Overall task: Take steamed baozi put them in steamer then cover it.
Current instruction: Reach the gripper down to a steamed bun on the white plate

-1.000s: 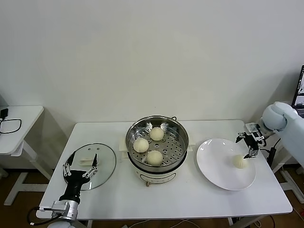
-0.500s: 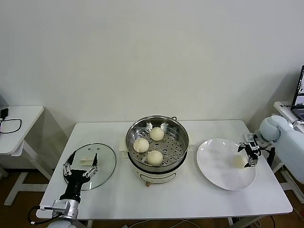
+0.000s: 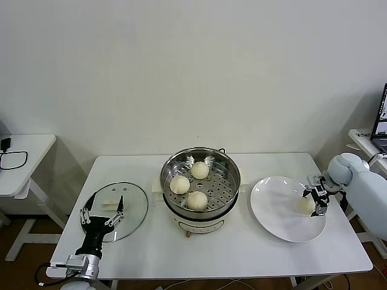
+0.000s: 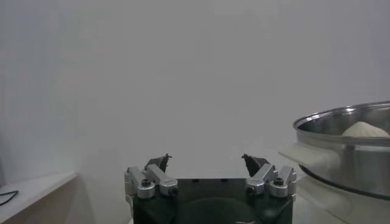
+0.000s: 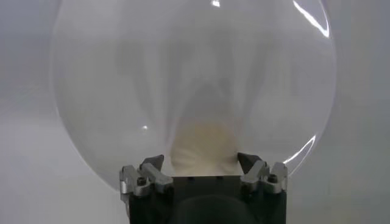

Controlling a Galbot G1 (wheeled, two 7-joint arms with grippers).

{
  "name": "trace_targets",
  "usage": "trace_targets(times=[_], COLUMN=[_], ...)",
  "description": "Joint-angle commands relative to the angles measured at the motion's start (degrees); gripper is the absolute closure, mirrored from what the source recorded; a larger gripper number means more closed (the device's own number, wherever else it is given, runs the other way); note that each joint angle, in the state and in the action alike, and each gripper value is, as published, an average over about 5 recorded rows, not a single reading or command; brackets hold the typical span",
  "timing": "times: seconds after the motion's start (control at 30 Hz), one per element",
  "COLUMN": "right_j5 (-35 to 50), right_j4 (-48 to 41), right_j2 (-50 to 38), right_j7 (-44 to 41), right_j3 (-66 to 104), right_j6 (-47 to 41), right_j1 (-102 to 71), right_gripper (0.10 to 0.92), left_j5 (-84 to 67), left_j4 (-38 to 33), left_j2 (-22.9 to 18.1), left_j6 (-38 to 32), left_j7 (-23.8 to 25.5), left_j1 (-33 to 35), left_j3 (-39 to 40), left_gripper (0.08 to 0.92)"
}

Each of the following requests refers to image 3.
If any white floor cable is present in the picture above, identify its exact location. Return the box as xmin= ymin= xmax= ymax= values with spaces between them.
xmin=164 ymin=278 xmax=258 ymax=290

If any white side table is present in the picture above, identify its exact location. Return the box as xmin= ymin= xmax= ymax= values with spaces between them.
xmin=0 ymin=134 xmax=71 ymax=262

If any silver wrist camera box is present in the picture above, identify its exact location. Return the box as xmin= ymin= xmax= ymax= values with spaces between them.
xmin=305 ymin=174 xmax=326 ymax=188
xmin=48 ymin=254 xmax=89 ymax=277

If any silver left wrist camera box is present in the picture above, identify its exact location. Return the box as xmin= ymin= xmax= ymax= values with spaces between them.
xmin=48 ymin=254 xmax=89 ymax=277

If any black looped cable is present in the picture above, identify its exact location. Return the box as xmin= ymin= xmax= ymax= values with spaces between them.
xmin=0 ymin=150 xmax=30 ymax=172

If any round glass pot lid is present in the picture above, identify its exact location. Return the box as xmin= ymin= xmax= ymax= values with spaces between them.
xmin=80 ymin=181 xmax=149 ymax=242

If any stainless steel steamer basket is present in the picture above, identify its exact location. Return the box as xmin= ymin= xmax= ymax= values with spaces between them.
xmin=151 ymin=146 xmax=250 ymax=220

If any white round plate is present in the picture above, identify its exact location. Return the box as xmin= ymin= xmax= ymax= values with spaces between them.
xmin=250 ymin=176 xmax=327 ymax=243

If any dark open laptop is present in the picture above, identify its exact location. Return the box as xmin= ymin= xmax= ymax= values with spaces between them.
xmin=370 ymin=83 xmax=387 ymax=155

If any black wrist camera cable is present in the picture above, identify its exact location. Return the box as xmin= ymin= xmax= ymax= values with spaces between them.
xmin=34 ymin=262 xmax=67 ymax=288

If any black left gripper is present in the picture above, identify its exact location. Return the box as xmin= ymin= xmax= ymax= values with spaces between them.
xmin=74 ymin=192 xmax=126 ymax=258

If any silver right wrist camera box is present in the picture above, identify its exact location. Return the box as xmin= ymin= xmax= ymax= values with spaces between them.
xmin=305 ymin=174 xmax=326 ymax=188

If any white steamed baozi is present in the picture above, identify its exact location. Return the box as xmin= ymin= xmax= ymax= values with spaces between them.
xmin=169 ymin=175 xmax=190 ymax=195
xmin=298 ymin=198 xmax=317 ymax=216
xmin=186 ymin=190 xmax=209 ymax=211
xmin=190 ymin=161 xmax=210 ymax=180

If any white electric cooker base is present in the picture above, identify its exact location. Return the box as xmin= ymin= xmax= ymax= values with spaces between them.
xmin=153 ymin=185 xmax=247 ymax=239

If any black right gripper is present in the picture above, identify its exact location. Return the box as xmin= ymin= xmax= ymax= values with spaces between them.
xmin=302 ymin=178 xmax=336 ymax=218

